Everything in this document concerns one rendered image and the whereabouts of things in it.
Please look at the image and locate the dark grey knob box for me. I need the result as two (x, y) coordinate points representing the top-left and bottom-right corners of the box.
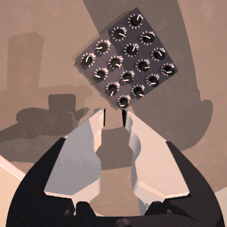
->
(75, 7), (178, 111)

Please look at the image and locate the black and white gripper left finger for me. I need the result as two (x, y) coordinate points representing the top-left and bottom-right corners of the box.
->
(6, 108), (106, 227)

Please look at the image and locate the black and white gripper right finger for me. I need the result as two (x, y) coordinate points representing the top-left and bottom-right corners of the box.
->
(122, 109), (225, 227)

